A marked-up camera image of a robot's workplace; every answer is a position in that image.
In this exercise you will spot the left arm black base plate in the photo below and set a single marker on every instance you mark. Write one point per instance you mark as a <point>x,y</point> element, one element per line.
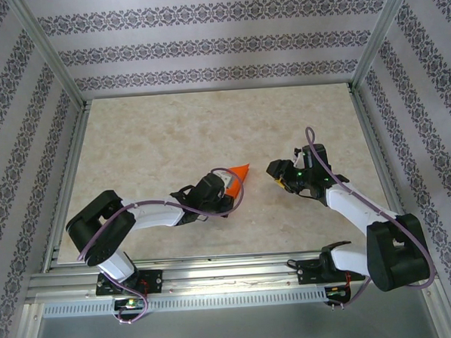
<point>155,280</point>

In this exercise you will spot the aluminium mounting rail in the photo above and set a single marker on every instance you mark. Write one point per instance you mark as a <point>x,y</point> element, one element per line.
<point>230,269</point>

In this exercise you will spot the aluminium frame post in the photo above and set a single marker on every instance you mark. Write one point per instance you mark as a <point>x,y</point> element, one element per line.
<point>379,36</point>
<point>47,53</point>

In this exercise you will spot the grey metal panel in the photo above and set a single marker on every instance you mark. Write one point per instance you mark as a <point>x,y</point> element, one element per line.
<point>234,329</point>

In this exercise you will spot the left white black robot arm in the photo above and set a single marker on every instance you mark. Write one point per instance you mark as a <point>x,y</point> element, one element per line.
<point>156,216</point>

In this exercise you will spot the orange paper sheet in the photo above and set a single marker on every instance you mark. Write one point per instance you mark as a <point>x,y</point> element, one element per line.
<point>241,174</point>

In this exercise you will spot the aluminium side rail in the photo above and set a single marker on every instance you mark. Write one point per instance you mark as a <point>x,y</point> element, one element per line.
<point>74,146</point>
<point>369,131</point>

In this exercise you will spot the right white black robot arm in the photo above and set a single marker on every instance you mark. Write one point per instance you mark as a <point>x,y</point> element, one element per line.
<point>352,207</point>

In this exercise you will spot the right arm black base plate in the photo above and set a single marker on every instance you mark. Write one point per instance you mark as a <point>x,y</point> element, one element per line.
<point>306,272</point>

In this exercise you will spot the small controller board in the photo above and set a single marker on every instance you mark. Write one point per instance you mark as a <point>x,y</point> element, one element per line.
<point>336,292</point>
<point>129,303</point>

